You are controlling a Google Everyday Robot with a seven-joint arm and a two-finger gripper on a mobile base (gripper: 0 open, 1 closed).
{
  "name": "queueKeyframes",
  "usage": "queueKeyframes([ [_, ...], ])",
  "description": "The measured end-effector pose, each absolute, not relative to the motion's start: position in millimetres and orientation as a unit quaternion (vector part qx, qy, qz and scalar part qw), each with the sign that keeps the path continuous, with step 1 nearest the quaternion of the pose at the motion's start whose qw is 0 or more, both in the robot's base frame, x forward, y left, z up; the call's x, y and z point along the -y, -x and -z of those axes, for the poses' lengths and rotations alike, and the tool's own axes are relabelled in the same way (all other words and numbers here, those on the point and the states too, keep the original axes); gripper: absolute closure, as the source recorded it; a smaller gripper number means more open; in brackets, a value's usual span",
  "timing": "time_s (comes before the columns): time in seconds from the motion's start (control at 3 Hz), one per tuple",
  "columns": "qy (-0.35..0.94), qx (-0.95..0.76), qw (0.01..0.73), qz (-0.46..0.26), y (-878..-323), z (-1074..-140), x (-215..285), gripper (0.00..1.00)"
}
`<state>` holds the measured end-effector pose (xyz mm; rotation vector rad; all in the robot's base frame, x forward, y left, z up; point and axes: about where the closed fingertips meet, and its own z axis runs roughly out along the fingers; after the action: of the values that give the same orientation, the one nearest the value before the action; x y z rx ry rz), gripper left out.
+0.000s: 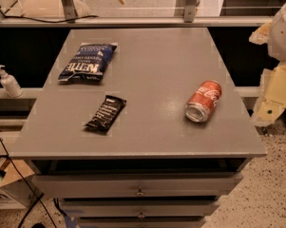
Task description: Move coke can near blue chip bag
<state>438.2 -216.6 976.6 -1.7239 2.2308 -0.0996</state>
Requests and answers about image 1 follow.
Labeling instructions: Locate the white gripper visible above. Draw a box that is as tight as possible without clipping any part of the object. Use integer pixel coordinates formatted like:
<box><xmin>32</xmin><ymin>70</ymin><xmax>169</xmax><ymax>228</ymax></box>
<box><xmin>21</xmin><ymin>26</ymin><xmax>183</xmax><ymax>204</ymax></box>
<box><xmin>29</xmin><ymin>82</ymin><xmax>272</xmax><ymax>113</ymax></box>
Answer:
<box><xmin>249</xmin><ymin>3</ymin><xmax>286</xmax><ymax>126</ymax></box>

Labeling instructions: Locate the red coke can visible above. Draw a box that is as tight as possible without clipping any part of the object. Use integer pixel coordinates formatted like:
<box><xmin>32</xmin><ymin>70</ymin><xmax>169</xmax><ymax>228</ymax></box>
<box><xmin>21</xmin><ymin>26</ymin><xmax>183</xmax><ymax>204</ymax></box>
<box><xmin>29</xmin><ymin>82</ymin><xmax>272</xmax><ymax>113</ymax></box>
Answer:
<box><xmin>184</xmin><ymin>80</ymin><xmax>222</xmax><ymax>123</ymax></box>

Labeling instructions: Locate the blue kettle chip bag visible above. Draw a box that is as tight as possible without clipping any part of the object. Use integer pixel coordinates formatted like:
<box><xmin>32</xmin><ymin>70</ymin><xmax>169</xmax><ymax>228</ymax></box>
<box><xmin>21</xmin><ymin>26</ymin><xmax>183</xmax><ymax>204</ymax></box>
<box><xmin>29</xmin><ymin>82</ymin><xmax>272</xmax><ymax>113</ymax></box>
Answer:
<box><xmin>58</xmin><ymin>43</ymin><xmax>118</xmax><ymax>82</ymax></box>

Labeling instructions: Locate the top grey drawer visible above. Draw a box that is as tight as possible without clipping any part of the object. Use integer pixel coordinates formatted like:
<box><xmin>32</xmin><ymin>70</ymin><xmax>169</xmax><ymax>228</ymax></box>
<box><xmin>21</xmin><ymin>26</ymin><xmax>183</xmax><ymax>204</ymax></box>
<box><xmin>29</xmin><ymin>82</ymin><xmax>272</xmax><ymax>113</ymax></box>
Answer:
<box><xmin>32</xmin><ymin>173</ymin><xmax>243</xmax><ymax>199</ymax></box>

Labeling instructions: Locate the grey drawer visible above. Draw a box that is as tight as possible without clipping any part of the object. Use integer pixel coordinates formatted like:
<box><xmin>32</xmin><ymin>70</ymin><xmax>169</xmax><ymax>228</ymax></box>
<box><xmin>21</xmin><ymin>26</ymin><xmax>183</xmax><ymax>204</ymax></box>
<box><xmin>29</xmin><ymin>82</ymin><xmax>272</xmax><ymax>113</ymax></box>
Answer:
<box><xmin>60</xmin><ymin>199</ymin><xmax>219</xmax><ymax>219</ymax></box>
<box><xmin>32</xmin><ymin>173</ymin><xmax>243</xmax><ymax>199</ymax></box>
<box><xmin>78</xmin><ymin>218</ymin><xmax>205</xmax><ymax>228</ymax></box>

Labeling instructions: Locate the grey drawer cabinet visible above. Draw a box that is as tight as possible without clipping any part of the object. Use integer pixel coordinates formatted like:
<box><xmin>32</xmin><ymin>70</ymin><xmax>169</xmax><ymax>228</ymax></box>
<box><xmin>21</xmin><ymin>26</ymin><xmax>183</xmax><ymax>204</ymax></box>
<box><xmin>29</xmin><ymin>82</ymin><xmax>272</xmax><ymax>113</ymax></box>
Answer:
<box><xmin>10</xmin><ymin>27</ymin><xmax>268</xmax><ymax>228</ymax></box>

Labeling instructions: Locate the black snack bar wrapper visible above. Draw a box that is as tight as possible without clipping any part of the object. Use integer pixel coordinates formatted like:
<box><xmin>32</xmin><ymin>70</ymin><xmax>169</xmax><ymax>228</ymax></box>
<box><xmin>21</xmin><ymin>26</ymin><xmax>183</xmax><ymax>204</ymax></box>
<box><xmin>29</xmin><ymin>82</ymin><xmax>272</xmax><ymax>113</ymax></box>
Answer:
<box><xmin>85</xmin><ymin>95</ymin><xmax>126</xmax><ymax>133</ymax></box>

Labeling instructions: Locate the middle grey drawer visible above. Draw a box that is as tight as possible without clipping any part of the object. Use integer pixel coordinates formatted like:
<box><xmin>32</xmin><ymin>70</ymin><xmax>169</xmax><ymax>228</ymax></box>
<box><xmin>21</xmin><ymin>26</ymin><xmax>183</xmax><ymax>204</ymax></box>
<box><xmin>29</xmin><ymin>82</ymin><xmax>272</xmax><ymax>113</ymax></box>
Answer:
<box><xmin>60</xmin><ymin>199</ymin><xmax>219</xmax><ymax>219</ymax></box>

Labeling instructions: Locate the bottom grey drawer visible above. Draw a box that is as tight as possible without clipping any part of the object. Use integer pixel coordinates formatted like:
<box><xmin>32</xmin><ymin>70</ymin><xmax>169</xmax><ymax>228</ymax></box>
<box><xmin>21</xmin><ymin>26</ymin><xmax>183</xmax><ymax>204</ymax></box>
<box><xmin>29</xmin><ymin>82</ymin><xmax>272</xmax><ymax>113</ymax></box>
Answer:
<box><xmin>78</xmin><ymin>218</ymin><xmax>205</xmax><ymax>228</ymax></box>

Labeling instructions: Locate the white pump sanitizer bottle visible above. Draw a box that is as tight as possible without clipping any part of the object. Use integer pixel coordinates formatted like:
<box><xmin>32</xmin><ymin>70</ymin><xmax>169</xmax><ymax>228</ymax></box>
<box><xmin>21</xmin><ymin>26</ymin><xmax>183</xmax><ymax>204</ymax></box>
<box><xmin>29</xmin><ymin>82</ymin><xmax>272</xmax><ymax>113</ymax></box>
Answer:
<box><xmin>0</xmin><ymin>65</ymin><xmax>23</xmax><ymax>98</ymax></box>

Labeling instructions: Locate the cardboard box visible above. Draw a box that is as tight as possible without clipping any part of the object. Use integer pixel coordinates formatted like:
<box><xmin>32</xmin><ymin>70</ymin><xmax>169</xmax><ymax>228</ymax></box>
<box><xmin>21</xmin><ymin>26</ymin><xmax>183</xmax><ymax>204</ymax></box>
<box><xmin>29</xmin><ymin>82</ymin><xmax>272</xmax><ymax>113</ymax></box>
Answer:
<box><xmin>0</xmin><ymin>158</ymin><xmax>41</xmax><ymax>210</ymax></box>

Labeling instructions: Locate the grey metal bracket right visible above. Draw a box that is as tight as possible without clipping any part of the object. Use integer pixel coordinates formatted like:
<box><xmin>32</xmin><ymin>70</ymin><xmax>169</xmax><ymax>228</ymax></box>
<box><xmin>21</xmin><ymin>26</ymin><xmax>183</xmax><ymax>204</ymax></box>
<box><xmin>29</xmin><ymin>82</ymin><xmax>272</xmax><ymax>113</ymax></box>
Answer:
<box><xmin>183</xmin><ymin>0</ymin><xmax>198</xmax><ymax>23</ymax></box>

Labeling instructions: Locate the grey metal bracket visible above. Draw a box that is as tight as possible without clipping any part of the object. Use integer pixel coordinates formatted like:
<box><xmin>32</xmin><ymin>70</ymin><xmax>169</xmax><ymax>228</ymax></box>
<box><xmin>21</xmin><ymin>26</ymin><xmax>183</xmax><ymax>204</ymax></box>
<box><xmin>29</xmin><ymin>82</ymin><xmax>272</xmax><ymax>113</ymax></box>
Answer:
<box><xmin>61</xmin><ymin>0</ymin><xmax>78</xmax><ymax>21</ymax></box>
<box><xmin>183</xmin><ymin>0</ymin><xmax>198</xmax><ymax>23</ymax></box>

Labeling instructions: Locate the grey metal bracket left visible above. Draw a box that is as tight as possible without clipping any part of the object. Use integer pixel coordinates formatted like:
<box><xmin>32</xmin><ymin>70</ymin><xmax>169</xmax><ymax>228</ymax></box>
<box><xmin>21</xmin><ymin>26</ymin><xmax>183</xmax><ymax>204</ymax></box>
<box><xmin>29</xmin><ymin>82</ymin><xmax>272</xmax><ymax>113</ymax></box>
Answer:
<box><xmin>61</xmin><ymin>0</ymin><xmax>78</xmax><ymax>21</ymax></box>

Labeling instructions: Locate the black cable on floor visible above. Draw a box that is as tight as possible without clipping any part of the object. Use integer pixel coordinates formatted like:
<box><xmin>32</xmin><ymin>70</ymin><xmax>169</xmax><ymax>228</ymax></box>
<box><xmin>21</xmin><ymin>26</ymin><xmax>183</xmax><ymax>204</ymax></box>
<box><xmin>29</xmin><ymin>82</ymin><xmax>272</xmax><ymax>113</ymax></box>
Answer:
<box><xmin>0</xmin><ymin>87</ymin><xmax>60</xmax><ymax>228</ymax></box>

